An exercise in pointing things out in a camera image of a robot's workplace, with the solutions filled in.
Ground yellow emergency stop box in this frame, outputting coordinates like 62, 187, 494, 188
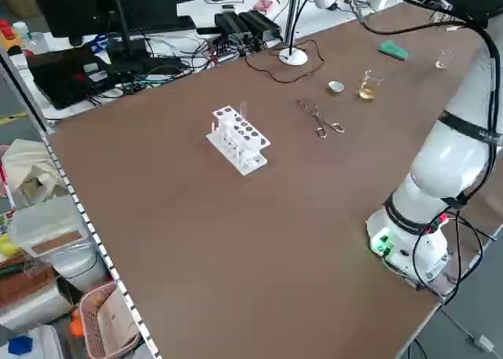
0, 19, 25, 56

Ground black electronics case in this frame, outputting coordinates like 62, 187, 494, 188
26, 47, 119, 111

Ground white plastic storage box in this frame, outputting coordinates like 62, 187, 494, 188
8, 206, 99, 293

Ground white power adapter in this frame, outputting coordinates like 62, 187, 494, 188
468, 332, 495, 355

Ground black computer monitor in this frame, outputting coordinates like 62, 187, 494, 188
30, 0, 193, 73

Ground glass beaker with yellow liquid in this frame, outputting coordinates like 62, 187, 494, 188
357, 69, 384, 101

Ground green folded cloth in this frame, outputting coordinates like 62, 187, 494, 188
377, 39, 412, 61

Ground white jug with blue cap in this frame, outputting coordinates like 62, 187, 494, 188
0, 324, 64, 359

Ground aluminium frame post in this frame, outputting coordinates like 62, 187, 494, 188
283, 0, 307, 48

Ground perforated aluminium table rail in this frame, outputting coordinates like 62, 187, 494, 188
0, 44, 163, 359

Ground white test tube rack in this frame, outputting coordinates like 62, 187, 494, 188
205, 105, 272, 178

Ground black lamp cable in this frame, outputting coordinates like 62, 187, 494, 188
244, 39, 328, 83

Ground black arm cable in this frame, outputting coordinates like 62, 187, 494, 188
343, 0, 503, 307

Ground pink plastic basket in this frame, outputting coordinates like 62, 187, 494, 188
77, 280, 143, 359

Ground clear plastic bottle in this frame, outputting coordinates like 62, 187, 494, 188
13, 20, 51, 56

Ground beige cloth bag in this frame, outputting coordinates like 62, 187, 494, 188
1, 138, 71, 210

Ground small clear glass beaker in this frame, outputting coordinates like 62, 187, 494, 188
435, 49, 456, 71

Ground metal crucible tongs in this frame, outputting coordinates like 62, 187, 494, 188
296, 98, 346, 139

